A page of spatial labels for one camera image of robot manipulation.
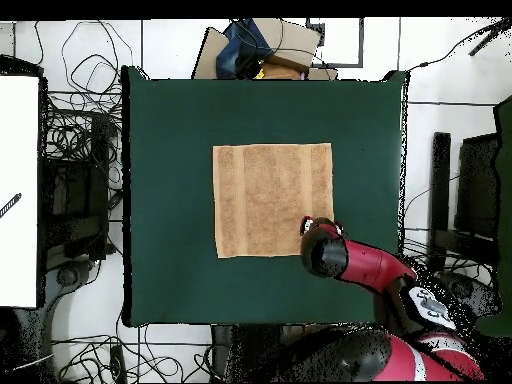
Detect orange terry towel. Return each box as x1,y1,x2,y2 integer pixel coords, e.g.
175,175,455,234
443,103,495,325
212,142,336,260

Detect flat brown cardboard sheet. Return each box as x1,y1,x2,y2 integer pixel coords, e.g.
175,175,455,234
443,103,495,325
191,26,231,80

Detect dark green table cloth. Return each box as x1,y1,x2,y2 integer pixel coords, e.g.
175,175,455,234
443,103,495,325
120,65,410,328

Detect black stand base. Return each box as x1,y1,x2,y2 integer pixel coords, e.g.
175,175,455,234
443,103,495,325
439,271,503,321
45,259,97,297

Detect brown cardboard box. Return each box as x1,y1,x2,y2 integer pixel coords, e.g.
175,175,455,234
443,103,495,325
251,17,323,73

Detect blue jeans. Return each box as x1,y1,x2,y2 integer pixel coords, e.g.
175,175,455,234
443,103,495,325
215,18,275,80

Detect black equipment rack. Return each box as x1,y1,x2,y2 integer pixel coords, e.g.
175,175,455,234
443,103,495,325
41,111,117,261

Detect black rod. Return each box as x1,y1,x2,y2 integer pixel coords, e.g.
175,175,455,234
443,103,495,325
468,17,512,57

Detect white panel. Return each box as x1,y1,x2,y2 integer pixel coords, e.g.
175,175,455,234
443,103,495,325
0,74,41,309

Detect black chair frame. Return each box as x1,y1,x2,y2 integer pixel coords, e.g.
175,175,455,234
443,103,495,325
427,131,501,273

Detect grey square floor frame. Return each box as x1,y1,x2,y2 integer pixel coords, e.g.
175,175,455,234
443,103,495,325
305,17,365,68

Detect black power adapter cable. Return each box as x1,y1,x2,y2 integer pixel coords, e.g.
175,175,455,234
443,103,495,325
401,17,509,72

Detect tangle of black cables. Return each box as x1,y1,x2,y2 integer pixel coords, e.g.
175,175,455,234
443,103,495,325
45,19,133,193

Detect striped black strap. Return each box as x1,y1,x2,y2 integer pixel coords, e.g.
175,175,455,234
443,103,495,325
0,192,22,219

